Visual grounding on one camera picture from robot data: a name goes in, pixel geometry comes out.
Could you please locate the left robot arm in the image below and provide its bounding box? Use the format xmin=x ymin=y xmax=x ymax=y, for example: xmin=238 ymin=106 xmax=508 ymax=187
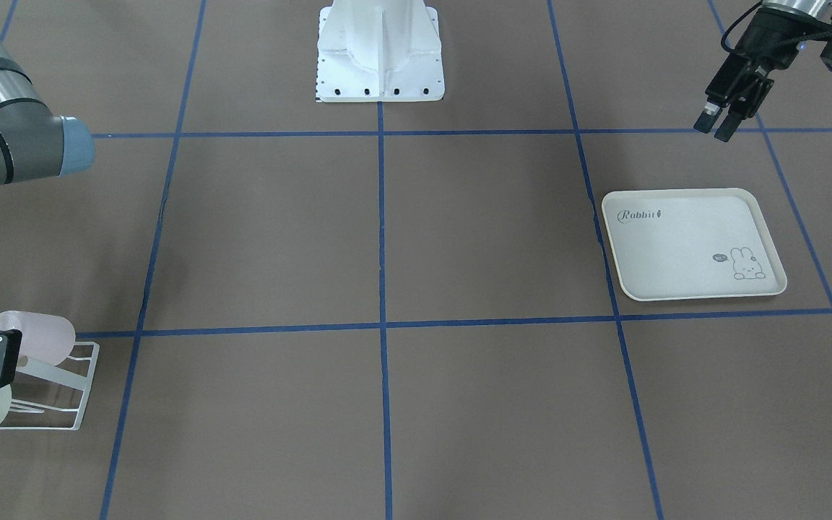
xmin=693 ymin=1 xmax=832 ymax=142

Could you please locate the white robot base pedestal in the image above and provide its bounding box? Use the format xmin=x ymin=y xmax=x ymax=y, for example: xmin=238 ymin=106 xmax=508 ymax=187
xmin=315 ymin=1 xmax=446 ymax=103

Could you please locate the white wire cup rack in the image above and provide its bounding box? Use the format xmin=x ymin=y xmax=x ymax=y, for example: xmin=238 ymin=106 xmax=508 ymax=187
xmin=0 ymin=342 xmax=101 ymax=432

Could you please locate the pink cup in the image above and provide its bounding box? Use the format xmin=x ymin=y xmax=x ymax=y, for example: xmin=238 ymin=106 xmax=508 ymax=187
xmin=0 ymin=311 xmax=76 ymax=365

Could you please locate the cream serving tray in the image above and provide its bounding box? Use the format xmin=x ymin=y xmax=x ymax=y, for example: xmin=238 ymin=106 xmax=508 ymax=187
xmin=601 ymin=188 xmax=788 ymax=302

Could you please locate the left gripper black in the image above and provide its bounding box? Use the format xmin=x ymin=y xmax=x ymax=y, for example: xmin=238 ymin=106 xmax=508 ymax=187
xmin=693 ymin=4 xmax=813 ymax=143

